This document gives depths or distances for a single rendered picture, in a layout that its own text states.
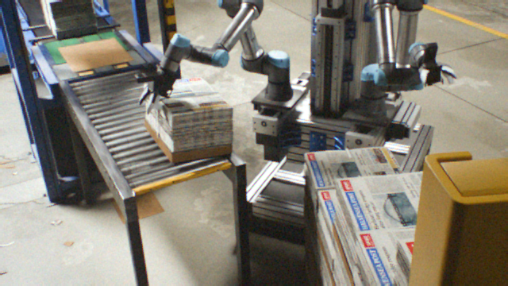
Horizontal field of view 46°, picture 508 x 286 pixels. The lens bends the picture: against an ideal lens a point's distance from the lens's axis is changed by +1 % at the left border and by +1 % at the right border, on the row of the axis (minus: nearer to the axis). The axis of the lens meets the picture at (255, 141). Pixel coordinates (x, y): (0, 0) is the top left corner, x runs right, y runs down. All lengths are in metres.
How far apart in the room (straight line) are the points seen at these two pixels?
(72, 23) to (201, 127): 1.99
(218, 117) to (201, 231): 1.12
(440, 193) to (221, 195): 3.24
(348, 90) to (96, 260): 1.65
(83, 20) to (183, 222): 1.61
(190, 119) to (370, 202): 0.94
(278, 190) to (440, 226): 2.87
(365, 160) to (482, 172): 1.96
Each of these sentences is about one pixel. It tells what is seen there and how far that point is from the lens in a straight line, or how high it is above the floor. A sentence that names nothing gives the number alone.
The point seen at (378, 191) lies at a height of 1.07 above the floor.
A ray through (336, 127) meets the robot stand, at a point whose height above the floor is 0.73.
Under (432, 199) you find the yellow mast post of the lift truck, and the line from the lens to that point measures 0.61.
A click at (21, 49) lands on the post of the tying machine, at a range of 3.55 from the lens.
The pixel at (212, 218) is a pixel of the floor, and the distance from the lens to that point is 3.60.
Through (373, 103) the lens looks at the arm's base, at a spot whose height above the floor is 0.89.
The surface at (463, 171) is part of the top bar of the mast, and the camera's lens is 0.61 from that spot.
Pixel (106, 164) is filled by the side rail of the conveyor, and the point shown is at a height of 0.80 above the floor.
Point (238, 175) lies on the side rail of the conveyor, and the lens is 2.60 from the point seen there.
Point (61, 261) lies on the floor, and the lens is 3.50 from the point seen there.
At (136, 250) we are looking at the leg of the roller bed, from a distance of 2.62.
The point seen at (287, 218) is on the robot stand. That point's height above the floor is 0.18.
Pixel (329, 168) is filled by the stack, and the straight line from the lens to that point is 2.49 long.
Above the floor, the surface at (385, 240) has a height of 1.07.
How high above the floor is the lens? 2.17
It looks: 30 degrees down
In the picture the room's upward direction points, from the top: 2 degrees counter-clockwise
